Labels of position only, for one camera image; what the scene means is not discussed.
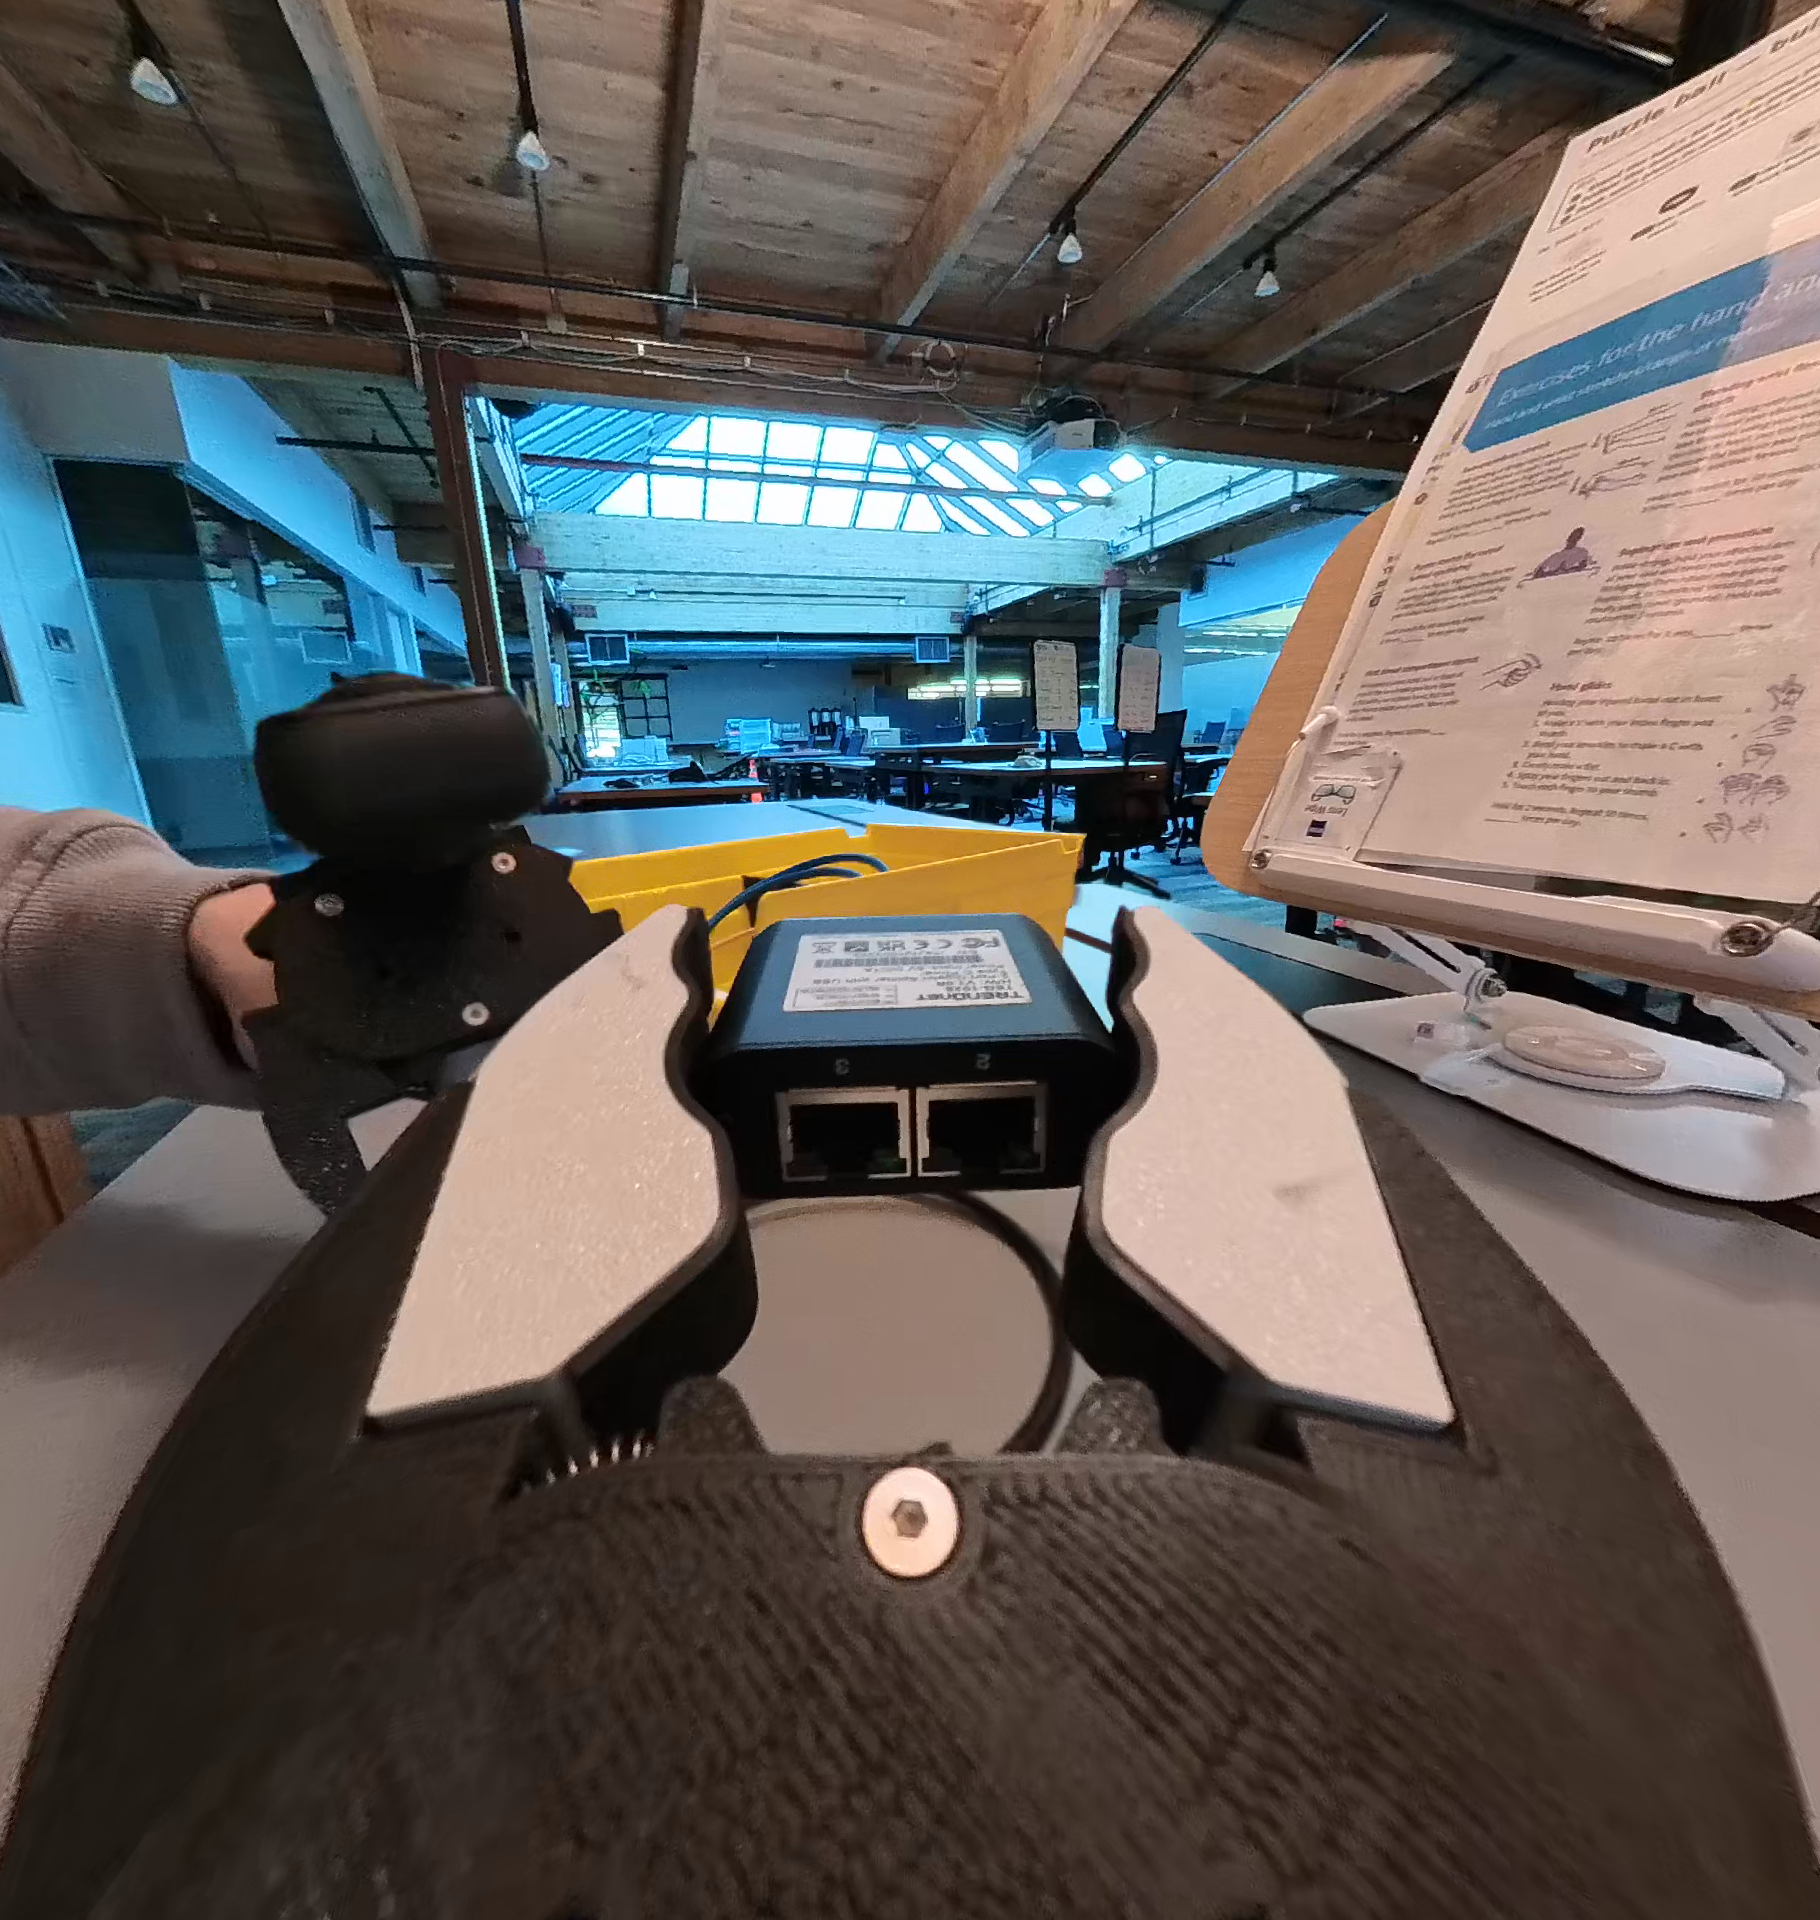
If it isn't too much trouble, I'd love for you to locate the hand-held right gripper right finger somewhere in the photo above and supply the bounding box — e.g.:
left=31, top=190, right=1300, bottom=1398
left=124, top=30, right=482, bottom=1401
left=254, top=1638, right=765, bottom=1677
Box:
left=1064, top=904, right=1456, bottom=1429

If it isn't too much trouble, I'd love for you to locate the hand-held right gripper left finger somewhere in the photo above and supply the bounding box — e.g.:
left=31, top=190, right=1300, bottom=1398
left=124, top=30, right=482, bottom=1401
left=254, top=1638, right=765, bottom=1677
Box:
left=365, top=904, right=762, bottom=1427

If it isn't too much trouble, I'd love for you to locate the thick black cable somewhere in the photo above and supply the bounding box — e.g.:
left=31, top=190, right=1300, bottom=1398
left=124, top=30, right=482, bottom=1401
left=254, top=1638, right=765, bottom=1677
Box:
left=737, top=1192, right=1079, bottom=1457

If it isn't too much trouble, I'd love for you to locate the black network adapter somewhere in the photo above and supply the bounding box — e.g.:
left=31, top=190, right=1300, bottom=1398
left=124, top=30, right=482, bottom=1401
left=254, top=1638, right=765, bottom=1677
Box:
left=694, top=916, right=1126, bottom=1199

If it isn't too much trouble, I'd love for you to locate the yellow plastic bin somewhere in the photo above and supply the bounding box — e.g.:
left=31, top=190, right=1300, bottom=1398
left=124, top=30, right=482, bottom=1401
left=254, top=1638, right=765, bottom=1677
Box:
left=564, top=822, right=1087, bottom=992

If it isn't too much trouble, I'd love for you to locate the person's left forearm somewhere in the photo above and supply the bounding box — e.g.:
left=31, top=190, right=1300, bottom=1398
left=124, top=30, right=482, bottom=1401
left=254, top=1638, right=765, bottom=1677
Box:
left=0, top=806, right=275, bottom=1123

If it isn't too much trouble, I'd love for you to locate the grey desk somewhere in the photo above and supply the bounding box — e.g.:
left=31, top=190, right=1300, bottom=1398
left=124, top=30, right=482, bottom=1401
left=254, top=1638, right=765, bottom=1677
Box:
left=0, top=802, right=1820, bottom=1920

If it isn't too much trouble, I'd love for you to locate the white document stand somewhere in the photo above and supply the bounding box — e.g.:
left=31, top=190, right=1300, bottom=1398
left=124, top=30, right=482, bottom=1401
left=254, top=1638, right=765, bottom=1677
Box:
left=1201, top=500, right=1820, bottom=1201

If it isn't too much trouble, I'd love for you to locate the black office chair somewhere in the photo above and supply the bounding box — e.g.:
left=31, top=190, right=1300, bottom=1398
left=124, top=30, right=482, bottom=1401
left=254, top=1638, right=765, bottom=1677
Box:
left=1087, top=709, right=1199, bottom=891

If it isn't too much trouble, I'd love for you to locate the skylight window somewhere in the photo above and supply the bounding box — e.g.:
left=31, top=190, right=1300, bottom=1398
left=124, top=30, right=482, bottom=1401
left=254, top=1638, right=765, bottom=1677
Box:
left=512, top=404, right=1197, bottom=536

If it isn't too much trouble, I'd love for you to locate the row of office tables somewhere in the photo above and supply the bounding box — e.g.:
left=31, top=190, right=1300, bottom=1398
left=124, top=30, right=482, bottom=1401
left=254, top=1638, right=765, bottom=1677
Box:
left=549, top=717, right=1227, bottom=828

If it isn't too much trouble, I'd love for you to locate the orange wooden panel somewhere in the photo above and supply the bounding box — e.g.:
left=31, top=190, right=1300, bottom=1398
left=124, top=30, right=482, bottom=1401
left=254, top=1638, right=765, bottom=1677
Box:
left=0, top=1113, right=94, bottom=1313

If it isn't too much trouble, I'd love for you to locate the printed sheet with blue band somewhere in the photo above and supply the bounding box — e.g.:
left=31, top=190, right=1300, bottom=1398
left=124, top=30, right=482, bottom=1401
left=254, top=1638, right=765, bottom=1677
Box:
left=1361, top=210, right=1820, bottom=909

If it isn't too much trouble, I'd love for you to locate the ceiling projector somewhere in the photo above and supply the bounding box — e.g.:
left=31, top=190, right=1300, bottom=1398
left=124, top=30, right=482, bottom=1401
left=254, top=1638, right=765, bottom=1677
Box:
left=1022, top=392, right=1129, bottom=459

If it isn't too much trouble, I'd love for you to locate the blue cable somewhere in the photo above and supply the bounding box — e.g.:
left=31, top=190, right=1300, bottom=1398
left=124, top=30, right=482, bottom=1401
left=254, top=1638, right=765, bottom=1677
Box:
left=704, top=851, right=894, bottom=961

